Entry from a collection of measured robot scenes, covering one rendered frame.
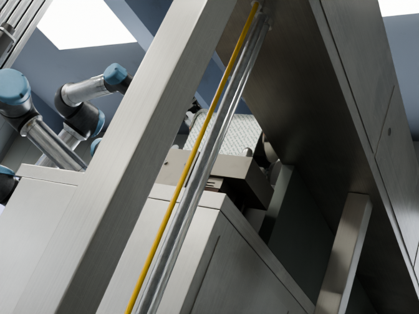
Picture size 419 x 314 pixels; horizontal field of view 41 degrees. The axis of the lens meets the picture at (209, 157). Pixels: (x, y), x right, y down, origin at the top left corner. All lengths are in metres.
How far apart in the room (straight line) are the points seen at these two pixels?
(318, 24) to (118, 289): 0.67
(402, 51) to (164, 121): 3.77
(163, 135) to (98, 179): 0.10
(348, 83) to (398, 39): 3.09
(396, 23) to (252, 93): 2.96
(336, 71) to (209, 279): 0.50
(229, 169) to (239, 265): 0.22
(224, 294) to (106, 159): 0.67
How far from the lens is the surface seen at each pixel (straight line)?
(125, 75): 1.97
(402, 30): 4.24
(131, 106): 0.71
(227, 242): 1.25
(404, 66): 4.52
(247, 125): 1.64
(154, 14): 4.55
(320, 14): 1.07
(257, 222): 1.55
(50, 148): 1.96
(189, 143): 1.69
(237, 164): 1.32
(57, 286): 0.63
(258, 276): 1.42
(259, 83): 1.25
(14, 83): 1.88
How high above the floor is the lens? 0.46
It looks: 24 degrees up
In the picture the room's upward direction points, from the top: 22 degrees clockwise
